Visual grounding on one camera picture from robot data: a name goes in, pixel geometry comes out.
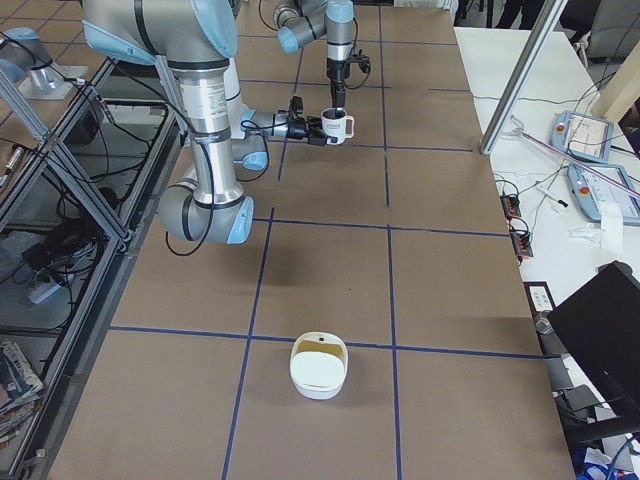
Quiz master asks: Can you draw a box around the teach pendant far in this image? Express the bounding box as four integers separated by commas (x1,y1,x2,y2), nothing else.
551,110,614,164

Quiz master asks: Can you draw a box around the black red connector box left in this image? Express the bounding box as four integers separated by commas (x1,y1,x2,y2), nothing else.
500,194,521,219

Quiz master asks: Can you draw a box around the aluminium frame post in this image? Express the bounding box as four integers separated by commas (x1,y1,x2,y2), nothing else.
480,0,568,155

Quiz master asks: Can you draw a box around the brown paper table cover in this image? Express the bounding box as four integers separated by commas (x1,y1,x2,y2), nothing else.
49,7,573,479

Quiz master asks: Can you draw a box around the black red connector box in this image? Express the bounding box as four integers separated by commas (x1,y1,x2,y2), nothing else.
509,230,533,261
500,194,521,219

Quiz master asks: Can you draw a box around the black monitor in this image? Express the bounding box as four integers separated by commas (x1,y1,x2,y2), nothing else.
549,262,639,416

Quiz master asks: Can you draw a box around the black marker pen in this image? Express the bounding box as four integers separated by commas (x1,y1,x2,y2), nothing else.
535,185,568,208

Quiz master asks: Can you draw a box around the white bowl with lid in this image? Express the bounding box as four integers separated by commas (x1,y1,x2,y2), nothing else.
289,331,349,400

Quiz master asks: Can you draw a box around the teach pendant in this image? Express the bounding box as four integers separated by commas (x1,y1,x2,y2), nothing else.
567,164,639,226
551,110,614,164

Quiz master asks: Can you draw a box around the teach pendant near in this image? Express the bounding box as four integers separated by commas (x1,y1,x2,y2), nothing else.
567,164,639,226

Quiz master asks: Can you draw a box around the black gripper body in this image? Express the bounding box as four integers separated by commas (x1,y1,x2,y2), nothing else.
326,58,350,85
286,116,307,140

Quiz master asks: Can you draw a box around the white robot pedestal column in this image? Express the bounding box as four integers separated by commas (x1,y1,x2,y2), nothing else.
223,57,247,124

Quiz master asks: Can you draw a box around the black box with white label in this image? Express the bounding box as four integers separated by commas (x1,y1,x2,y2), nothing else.
523,281,556,314

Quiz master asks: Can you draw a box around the black red connector box right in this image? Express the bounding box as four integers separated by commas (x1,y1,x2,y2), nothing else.
509,230,533,261

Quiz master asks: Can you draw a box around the white ribbed HOME mug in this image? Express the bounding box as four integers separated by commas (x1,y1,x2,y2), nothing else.
321,108,355,145

